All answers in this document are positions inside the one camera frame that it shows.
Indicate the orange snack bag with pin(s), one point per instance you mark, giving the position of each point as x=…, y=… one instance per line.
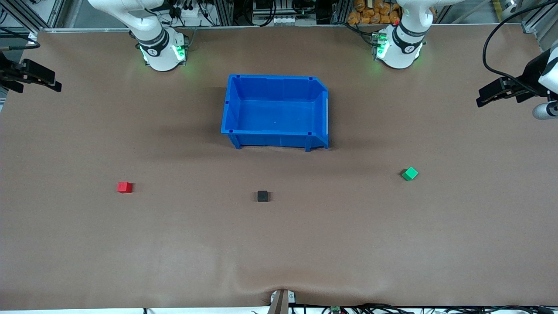
x=374, y=12

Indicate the black cube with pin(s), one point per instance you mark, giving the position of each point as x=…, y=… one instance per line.
x=262, y=196

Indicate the blue plastic storage bin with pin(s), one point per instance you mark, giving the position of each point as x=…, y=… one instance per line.
x=274, y=114

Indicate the metal table edge bracket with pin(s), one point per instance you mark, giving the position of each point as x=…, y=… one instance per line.
x=282, y=302

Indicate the green cube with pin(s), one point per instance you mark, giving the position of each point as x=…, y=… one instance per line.
x=409, y=174

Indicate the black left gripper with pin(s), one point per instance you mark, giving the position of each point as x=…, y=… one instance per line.
x=532, y=71

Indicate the green terminal connector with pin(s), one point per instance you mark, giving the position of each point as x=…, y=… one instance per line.
x=335, y=309

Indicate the aluminium frame profile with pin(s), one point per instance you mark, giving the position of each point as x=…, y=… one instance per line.
x=540, y=28
x=32, y=13

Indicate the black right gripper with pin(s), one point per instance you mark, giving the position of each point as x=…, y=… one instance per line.
x=8, y=69

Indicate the red cube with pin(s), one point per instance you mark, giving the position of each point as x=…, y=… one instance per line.
x=124, y=187

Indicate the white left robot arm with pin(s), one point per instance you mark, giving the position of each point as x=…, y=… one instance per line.
x=403, y=43

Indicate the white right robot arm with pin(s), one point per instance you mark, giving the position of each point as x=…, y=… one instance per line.
x=150, y=32

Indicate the white power strip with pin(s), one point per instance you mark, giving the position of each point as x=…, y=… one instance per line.
x=192, y=16

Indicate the brown table mat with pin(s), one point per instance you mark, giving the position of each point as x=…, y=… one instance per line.
x=279, y=244

